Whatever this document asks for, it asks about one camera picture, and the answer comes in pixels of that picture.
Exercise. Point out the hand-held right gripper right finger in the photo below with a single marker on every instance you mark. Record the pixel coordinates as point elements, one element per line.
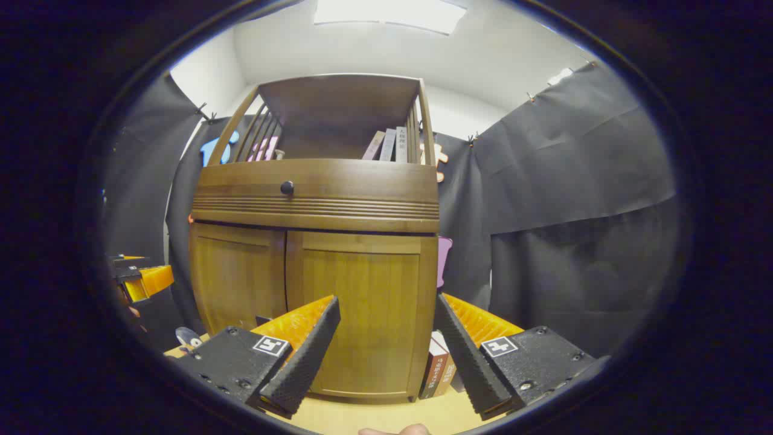
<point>474,368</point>

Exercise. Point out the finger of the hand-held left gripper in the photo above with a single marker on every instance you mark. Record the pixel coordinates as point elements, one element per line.
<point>130,261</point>
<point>154,281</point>

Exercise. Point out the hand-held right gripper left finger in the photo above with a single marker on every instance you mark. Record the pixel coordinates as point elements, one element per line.
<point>302,362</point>

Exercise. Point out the wooden cabinet door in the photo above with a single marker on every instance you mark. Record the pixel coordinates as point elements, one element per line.
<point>374,302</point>
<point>235,278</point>

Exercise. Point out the wooden double-door shoe cabinet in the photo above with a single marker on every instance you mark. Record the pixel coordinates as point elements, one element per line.
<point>362,181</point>

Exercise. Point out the dark red book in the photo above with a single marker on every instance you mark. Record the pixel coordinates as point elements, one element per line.
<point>432,374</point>

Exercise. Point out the black drawer knob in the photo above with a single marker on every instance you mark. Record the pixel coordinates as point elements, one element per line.
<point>287,188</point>

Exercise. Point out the pink book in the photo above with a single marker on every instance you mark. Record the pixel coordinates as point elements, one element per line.
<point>264,149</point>

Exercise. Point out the black backdrop cloth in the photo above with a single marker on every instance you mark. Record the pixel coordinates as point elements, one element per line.
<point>574,181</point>

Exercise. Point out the beige book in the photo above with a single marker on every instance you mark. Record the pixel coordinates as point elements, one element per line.
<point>373,146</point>

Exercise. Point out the grey purple book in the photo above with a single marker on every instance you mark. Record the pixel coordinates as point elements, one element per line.
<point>388,145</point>

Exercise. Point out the ceiling light panel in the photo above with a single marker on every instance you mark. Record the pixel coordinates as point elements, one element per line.
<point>560,77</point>

